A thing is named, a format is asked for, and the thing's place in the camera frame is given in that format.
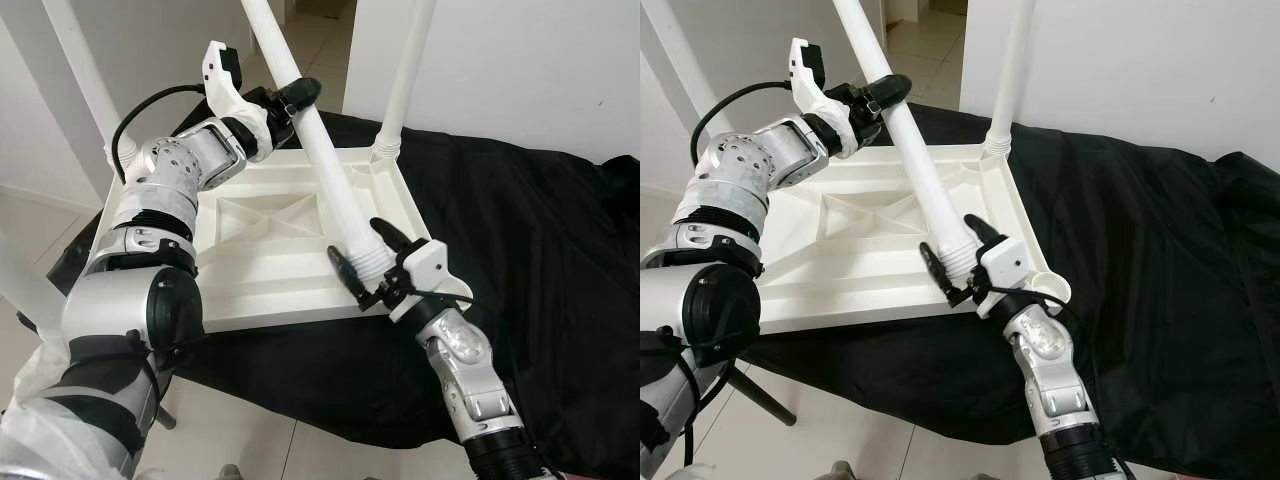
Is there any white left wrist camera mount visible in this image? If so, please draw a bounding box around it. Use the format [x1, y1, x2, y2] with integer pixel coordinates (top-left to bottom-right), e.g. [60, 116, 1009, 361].
[788, 37, 861, 161]
[200, 40, 276, 161]

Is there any white plastic table top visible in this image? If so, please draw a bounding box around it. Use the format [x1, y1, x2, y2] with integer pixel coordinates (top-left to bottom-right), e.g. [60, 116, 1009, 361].
[745, 140, 1073, 336]
[95, 140, 476, 336]

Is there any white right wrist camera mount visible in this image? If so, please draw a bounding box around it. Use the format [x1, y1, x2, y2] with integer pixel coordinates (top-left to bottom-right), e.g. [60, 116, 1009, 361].
[385, 240, 451, 323]
[975, 235, 1031, 321]

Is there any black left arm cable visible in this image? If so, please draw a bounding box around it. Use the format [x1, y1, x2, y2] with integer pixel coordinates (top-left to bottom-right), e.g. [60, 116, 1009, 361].
[690, 80, 796, 171]
[112, 85, 211, 186]

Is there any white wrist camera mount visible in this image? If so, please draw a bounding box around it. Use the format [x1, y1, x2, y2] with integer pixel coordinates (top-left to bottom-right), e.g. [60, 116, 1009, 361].
[200, 40, 276, 161]
[975, 235, 1031, 321]
[385, 240, 451, 323]
[788, 37, 861, 161]

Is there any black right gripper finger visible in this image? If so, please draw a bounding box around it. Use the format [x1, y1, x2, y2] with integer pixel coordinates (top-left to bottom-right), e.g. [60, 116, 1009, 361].
[327, 245, 369, 301]
[965, 213, 1006, 251]
[370, 217, 416, 256]
[920, 243, 956, 301]

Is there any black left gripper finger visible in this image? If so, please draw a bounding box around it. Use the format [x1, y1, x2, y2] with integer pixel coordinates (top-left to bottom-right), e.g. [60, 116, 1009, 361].
[868, 74, 913, 109]
[280, 77, 323, 111]

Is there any white plastic table leg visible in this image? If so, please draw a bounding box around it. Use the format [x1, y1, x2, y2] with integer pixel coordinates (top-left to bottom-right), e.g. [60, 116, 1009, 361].
[983, 0, 1036, 159]
[42, 0, 126, 171]
[832, 0, 986, 281]
[645, 0, 726, 136]
[240, 0, 399, 296]
[375, 0, 438, 166]
[0, 228, 63, 346]

